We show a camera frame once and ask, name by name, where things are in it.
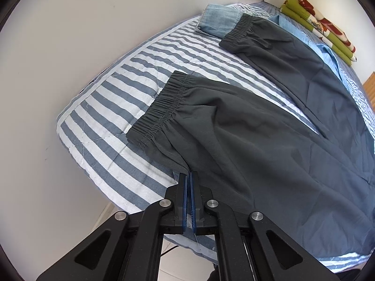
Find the dark grey pants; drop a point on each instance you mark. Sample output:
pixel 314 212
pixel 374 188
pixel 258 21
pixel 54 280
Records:
pixel 263 152

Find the red cream patterned blanket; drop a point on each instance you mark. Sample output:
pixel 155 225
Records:
pixel 325 25

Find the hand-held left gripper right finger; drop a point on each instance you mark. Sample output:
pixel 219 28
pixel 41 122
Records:
pixel 192 202

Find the wooden slatted bed rail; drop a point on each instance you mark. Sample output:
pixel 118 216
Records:
pixel 370 90

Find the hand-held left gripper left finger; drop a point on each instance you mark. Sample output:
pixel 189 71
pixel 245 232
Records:
pixel 184 202

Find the light blue denim jeans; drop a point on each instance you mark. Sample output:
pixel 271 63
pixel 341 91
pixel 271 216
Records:
pixel 219 20

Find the green folded quilt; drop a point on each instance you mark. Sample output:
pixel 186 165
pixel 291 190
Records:
pixel 288 7

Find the striped blue white bed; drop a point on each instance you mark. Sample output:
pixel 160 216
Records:
pixel 117 93

